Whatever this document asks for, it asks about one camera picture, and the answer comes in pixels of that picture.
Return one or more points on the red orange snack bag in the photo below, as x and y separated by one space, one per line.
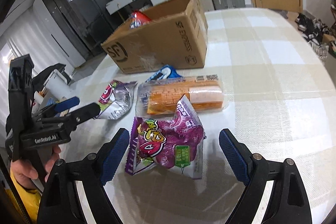
138 19

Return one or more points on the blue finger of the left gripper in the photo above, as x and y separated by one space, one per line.
86 113
66 105

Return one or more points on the purple silver snack bag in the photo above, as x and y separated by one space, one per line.
116 100

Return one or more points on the checkered tablecloth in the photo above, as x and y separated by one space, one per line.
279 102

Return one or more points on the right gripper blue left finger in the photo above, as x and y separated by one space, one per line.
60 201

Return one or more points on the dark grey fridge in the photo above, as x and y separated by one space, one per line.
95 20

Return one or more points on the SF cardboard box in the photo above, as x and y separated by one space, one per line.
176 35

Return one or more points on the black glass cabinet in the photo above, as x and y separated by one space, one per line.
69 23

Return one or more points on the yellow left sleeve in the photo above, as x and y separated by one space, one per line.
28 193

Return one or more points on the left hand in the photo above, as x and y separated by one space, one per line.
24 172

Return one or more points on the blue oreo package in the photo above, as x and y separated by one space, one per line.
165 72

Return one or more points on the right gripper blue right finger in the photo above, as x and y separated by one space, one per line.
288 201

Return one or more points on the orange bread package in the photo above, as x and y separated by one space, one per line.
160 97

